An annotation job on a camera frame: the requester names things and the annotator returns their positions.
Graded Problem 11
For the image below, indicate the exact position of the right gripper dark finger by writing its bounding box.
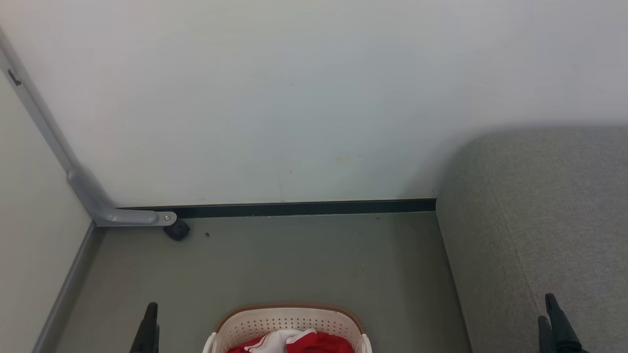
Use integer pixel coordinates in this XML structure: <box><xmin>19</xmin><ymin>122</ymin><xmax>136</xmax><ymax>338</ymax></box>
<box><xmin>544</xmin><ymin>293</ymin><xmax>589</xmax><ymax>353</ymax></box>
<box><xmin>537</xmin><ymin>316</ymin><xmax>553</xmax><ymax>353</ymax></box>

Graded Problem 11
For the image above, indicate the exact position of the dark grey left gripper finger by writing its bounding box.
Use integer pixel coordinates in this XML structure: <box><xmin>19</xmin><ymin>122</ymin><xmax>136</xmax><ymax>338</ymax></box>
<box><xmin>129</xmin><ymin>302</ymin><xmax>160</xmax><ymax>353</ymax></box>

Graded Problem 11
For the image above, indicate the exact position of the red and white garment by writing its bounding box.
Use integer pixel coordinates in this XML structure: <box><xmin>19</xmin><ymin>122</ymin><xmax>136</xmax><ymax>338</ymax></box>
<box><xmin>226</xmin><ymin>328</ymin><xmax>355</xmax><ymax>353</ymax></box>

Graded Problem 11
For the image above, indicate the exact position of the grey fabric sofa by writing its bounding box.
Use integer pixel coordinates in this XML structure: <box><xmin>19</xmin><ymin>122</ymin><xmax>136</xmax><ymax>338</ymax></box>
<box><xmin>435</xmin><ymin>125</ymin><xmax>628</xmax><ymax>353</ymax></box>

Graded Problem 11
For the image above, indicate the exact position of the grey skirting strip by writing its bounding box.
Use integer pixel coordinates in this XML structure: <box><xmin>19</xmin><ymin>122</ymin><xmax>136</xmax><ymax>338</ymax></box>
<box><xmin>31</xmin><ymin>221</ymin><xmax>106</xmax><ymax>353</ymax></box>

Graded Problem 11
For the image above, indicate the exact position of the black caster wheel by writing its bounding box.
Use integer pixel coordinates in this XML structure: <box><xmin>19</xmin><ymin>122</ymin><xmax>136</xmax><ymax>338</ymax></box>
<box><xmin>163</xmin><ymin>219</ymin><xmax>191</xmax><ymax>242</ymax></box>

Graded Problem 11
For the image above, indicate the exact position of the cream plastic laundry basket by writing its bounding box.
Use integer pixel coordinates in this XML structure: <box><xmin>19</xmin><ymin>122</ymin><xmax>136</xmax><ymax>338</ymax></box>
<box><xmin>202</xmin><ymin>303</ymin><xmax>373</xmax><ymax>353</ymax></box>

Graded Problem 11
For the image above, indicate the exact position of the black skirting strip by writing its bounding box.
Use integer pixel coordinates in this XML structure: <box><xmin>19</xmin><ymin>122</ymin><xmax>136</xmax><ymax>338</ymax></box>
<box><xmin>117</xmin><ymin>198</ymin><xmax>437</xmax><ymax>220</ymax></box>

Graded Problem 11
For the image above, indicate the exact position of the grey metal frame leg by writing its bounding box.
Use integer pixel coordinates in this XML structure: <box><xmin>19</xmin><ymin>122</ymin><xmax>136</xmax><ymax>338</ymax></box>
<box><xmin>0</xmin><ymin>28</ymin><xmax>178</xmax><ymax>227</ymax></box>

